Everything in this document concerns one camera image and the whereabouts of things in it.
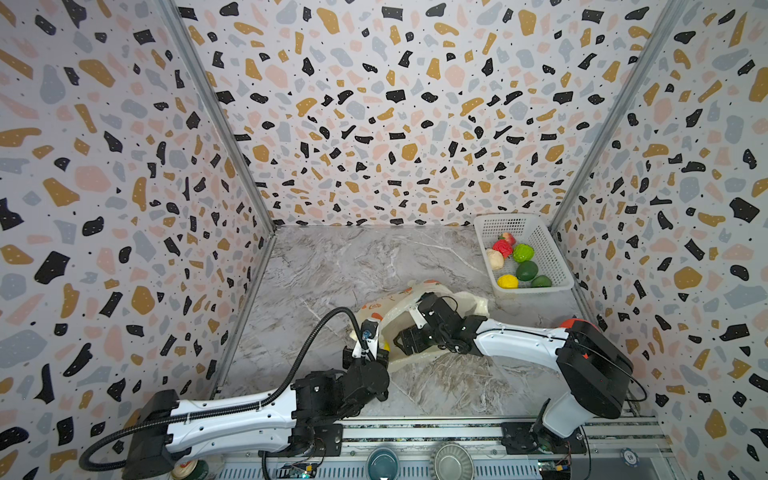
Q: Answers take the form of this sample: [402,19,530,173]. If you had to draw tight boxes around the yellow translucent plastic bag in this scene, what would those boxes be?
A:
[356,280,489,373]

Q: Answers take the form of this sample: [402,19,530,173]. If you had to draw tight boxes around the beige peach toy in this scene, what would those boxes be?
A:
[486,249,505,271]

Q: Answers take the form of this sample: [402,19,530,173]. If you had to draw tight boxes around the dark green avocado toy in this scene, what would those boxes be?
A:
[515,260,539,282]

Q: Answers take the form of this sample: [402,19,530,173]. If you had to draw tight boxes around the bright green fruit toy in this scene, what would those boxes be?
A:
[512,243,535,264]

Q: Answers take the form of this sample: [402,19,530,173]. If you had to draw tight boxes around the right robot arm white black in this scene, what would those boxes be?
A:
[381,291,633,454]

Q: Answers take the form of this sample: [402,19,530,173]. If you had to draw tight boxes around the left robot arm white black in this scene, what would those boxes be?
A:
[122,348,390,479]

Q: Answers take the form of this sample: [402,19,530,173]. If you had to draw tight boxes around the green fruit in basket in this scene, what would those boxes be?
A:
[531,275,553,288]

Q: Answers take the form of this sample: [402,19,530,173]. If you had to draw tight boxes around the teal bowl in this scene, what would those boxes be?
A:
[366,447,400,480]

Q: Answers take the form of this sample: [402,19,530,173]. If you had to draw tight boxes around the small red strawberry toy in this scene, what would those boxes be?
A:
[500,232,516,245]

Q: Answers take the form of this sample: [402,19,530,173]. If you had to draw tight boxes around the grey ribbed plate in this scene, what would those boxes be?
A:
[431,443,474,480]

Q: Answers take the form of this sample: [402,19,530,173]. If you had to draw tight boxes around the white plastic mesh basket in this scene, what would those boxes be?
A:
[473,214,574,299]

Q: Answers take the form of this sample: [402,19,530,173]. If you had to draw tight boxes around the tin can with label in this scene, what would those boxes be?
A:
[170,460,210,480]

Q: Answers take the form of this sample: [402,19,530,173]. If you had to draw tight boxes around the small round white token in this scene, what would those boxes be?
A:
[621,448,639,468]

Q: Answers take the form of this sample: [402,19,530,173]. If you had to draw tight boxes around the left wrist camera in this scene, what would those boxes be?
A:
[352,318,379,361]

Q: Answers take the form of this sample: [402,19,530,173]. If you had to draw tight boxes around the black corrugated cable hose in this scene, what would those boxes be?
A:
[78,307,367,473]

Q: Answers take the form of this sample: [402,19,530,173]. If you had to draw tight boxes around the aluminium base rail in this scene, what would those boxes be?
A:
[217,417,684,479]

